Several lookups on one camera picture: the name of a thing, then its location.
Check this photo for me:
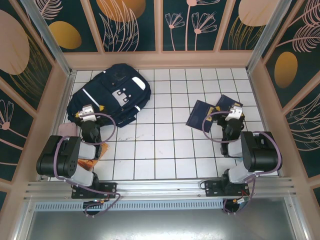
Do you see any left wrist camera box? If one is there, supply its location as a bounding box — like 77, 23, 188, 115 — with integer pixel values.
78, 105, 97, 123

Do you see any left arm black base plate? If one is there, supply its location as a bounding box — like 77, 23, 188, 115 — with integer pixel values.
71, 181, 118, 200

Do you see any orange book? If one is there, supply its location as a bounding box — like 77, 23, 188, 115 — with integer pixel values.
76, 142, 111, 172

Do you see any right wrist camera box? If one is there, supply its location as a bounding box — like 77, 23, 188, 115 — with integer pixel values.
224, 105, 243, 121

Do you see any aluminium frame post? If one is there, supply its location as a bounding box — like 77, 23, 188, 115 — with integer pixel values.
246, 0, 293, 73
21, 0, 77, 78

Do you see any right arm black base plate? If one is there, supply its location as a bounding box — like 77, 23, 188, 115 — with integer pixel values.
204, 179, 251, 198

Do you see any slotted grey cable duct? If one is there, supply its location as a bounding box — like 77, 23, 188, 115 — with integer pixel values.
33, 199, 227, 213

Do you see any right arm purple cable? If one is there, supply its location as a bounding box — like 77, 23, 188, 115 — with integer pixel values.
201, 111, 284, 216

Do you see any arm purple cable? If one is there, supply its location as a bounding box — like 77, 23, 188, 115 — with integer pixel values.
201, 111, 284, 216
53, 112, 121, 219

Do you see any navy book yellow label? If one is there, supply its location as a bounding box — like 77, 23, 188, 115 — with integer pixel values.
186, 99, 219, 132
214, 94, 244, 114

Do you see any navy blue backpack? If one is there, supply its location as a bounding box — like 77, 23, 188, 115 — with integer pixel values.
66, 63, 152, 128

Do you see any aluminium mounting rail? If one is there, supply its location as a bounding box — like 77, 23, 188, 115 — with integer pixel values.
23, 176, 300, 201

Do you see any grey metal sheet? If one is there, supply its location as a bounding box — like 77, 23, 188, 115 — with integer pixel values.
14, 208, 307, 240

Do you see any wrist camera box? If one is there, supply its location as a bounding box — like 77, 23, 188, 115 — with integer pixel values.
78, 105, 97, 123
224, 105, 243, 121

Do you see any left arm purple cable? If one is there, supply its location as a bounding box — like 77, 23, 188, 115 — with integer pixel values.
53, 112, 121, 219

